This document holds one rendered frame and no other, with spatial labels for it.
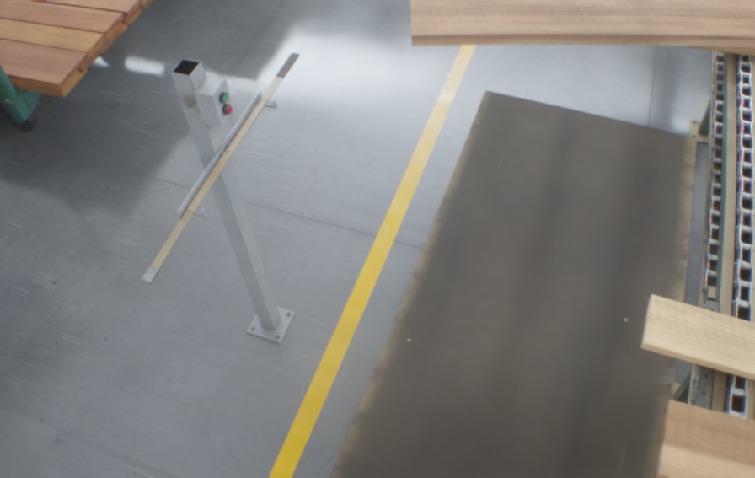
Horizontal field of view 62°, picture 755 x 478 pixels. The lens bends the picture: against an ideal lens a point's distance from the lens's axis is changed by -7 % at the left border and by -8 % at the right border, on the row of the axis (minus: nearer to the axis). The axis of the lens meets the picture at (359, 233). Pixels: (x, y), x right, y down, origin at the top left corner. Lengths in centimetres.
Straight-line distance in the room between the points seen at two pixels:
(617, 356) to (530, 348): 34
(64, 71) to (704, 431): 297
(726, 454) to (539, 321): 123
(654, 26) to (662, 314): 117
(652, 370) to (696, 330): 94
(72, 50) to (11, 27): 52
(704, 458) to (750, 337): 36
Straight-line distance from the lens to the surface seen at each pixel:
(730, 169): 231
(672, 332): 180
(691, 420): 171
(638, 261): 300
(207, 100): 177
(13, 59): 367
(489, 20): 249
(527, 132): 339
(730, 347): 184
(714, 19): 274
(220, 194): 208
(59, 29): 374
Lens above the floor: 235
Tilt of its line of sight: 53 degrees down
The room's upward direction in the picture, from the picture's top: 6 degrees counter-clockwise
